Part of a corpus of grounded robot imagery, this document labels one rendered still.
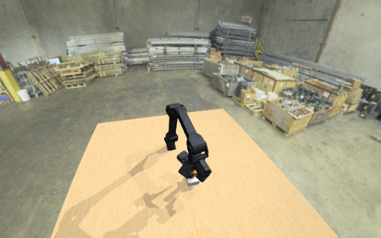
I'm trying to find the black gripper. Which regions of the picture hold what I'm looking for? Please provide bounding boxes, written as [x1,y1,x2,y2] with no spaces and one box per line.
[177,150,210,182]

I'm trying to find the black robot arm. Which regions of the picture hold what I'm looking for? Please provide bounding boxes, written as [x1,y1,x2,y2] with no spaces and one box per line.
[164,103,212,179]

